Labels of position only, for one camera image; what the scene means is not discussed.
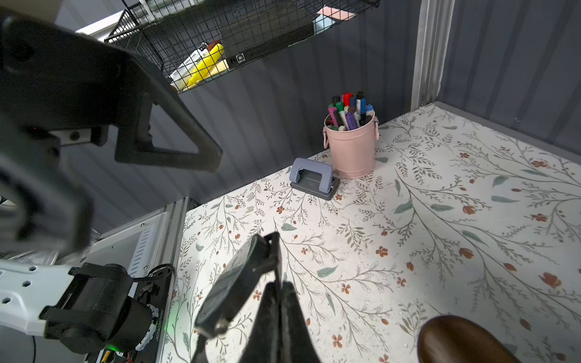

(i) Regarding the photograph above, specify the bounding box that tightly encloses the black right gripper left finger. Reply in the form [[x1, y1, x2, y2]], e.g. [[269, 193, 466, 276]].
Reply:
[[239, 282, 281, 363]]

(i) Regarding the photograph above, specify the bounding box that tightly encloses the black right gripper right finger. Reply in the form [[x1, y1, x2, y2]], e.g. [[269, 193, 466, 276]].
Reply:
[[281, 281, 320, 363]]

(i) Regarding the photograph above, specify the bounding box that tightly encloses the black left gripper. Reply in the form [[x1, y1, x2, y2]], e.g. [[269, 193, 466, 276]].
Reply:
[[1, 8, 223, 251]]

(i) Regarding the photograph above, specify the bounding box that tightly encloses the black slim watch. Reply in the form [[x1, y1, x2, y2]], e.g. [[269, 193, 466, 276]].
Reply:
[[195, 231, 282, 339]]

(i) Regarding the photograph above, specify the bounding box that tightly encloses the brown wooden watch stand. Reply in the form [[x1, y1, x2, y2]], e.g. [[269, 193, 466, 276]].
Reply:
[[417, 315, 518, 363]]

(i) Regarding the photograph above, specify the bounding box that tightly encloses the yellow highlighter marker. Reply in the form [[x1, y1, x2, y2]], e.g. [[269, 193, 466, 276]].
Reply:
[[188, 42, 225, 88]]

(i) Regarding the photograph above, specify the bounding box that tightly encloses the grey hole punch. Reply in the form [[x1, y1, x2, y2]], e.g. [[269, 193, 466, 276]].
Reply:
[[289, 158, 340, 201]]

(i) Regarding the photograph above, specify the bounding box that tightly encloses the pink pen cup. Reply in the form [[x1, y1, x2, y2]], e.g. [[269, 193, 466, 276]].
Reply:
[[322, 91, 379, 179]]

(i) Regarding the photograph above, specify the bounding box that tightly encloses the black wire wall basket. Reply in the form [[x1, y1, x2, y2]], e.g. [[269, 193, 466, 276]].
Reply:
[[104, 1, 379, 93]]

